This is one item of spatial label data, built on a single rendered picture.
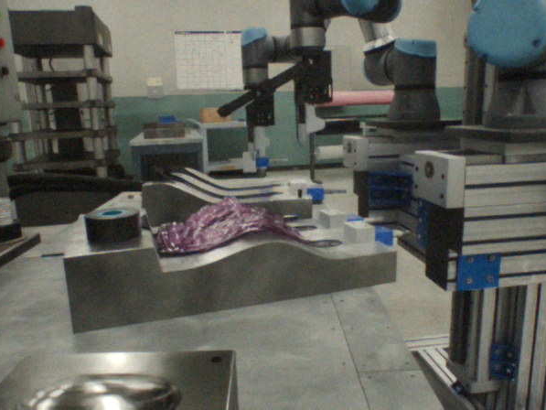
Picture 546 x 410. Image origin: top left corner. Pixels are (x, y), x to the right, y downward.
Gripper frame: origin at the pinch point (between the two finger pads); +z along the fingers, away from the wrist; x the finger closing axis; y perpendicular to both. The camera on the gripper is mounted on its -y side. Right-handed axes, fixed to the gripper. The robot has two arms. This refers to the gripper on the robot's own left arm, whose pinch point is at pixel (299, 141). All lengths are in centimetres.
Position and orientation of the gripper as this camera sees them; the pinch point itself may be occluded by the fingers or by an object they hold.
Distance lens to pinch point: 106.9
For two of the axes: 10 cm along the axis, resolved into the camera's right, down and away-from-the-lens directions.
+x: 0.0, -2.2, 9.8
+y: 10.0, -0.3, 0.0
